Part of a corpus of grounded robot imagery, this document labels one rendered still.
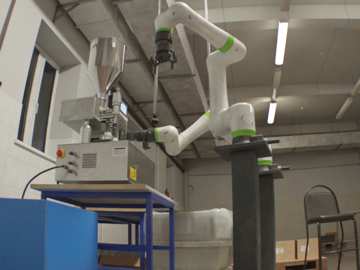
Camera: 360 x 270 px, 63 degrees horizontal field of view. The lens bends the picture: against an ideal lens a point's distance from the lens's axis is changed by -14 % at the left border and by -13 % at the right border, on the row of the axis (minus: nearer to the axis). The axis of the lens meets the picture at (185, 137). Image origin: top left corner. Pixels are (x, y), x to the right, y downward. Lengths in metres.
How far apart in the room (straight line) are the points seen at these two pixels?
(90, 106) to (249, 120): 0.98
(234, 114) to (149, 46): 3.90
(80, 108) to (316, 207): 2.43
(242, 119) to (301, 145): 9.81
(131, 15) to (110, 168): 3.26
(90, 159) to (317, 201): 2.34
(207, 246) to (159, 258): 0.40
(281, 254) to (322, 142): 7.85
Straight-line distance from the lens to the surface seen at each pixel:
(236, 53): 1.90
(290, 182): 12.37
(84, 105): 2.14
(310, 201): 3.44
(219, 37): 1.83
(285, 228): 12.17
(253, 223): 1.60
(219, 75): 1.96
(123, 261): 3.64
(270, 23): 6.18
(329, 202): 3.52
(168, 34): 1.76
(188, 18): 1.74
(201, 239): 2.46
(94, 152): 1.96
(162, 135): 2.11
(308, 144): 11.53
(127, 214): 3.04
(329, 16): 6.35
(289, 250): 4.22
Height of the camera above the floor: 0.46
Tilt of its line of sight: 18 degrees up
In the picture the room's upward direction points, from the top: straight up
